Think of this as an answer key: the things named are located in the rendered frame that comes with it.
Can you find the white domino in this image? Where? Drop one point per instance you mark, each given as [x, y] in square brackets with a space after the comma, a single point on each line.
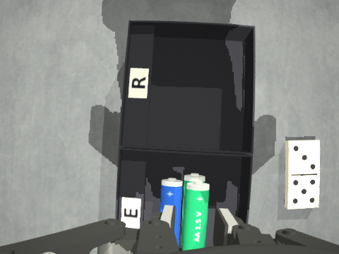
[302, 172]

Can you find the blue aa battery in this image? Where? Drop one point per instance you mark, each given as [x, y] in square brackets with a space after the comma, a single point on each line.
[171, 194]

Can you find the black divided bin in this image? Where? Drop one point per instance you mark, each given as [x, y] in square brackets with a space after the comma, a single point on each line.
[202, 99]

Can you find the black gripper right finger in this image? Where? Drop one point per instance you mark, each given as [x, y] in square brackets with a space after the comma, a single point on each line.
[227, 232]

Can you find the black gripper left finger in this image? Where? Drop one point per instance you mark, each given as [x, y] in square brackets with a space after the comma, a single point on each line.
[110, 236]

